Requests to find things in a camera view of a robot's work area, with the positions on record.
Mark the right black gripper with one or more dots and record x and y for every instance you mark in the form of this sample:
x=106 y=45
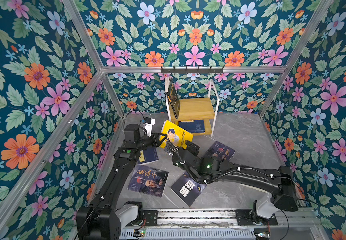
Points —
x=191 y=148

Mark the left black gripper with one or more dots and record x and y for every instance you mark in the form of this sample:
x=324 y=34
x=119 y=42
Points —
x=156 y=140

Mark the yellow cartoon cover book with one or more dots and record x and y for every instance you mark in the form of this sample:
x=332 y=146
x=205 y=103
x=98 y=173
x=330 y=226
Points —
x=175 y=134

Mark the navy book yellow label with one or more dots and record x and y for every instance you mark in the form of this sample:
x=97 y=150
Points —
x=194 y=127

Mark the dark portrait book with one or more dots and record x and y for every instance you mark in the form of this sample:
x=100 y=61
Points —
x=148 y=180
x=221 y=151

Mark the black book white characters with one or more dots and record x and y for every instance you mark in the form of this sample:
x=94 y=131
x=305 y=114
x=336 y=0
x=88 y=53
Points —
x=187 y=189

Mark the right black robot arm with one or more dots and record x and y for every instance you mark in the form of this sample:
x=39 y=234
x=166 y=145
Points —
x=278 y=184

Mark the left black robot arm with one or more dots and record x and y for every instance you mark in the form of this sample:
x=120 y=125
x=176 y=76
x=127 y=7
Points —
x=101 y=220

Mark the navy book far left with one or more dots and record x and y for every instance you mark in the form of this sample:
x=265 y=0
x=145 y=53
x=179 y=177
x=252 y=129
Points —
x=148 y=156

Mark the white wooden two-tier shelf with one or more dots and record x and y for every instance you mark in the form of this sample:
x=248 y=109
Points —
x=205 y=109

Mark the black book leaning on shelf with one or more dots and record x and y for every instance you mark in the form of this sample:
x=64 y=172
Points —
x=173 y=98

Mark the black hook rail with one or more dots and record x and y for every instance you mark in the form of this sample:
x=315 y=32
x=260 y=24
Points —
x=192 y=70

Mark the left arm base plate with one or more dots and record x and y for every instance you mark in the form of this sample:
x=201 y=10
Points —
x=145 y=218

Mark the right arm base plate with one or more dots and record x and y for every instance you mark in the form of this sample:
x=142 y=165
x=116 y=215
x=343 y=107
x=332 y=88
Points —
x=249 y=218

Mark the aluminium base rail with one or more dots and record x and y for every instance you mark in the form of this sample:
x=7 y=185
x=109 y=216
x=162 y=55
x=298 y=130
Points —
x=226 y=218

